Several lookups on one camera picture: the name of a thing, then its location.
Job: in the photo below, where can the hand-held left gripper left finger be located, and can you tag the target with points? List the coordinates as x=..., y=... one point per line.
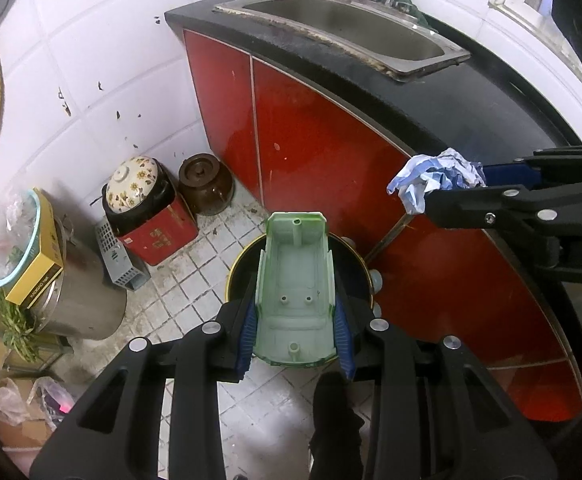
x=247, y=340

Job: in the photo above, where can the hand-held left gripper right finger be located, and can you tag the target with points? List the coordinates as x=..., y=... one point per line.
x=343, y=347

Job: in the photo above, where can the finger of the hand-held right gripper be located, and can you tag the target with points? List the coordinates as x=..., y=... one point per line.
x=561, y=165
x=471, y=207

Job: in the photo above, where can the blue white wrapper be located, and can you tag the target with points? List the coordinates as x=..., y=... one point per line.
x=428, y=175

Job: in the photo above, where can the light green plastic shell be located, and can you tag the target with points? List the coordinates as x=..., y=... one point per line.
x=293, y=280

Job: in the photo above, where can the black trash bin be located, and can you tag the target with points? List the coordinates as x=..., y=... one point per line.
x=356, y=272

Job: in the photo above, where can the red box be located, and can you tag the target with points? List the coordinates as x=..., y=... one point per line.
x=163, y=235

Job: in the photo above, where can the red kitchen cabinet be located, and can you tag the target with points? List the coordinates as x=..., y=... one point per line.
x=331, y=160

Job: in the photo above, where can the grey plastic basket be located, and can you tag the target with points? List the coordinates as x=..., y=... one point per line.
x=118, y=265

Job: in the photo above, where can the brown ceramic jar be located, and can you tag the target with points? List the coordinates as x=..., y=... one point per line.
x=206, y=182

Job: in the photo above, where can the steel stock pot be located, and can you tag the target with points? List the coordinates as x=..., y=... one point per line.
x=86, y=295

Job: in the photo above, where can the black pot with floral lid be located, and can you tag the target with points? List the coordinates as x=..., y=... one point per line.
x=136, y=187

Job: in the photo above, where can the green cloth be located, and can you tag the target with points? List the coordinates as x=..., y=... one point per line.
x=413, y=7

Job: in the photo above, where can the stainless steel sink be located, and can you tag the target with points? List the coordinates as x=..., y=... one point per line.
x=351, y=25

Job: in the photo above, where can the yellow box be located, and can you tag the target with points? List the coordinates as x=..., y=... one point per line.
x=36, y=260

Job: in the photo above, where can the green leafy vegetables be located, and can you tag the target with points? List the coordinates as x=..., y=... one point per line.
x=18, y=330

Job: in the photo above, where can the crumpled plastic bag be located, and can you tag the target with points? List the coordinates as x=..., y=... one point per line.
x=26, y=402

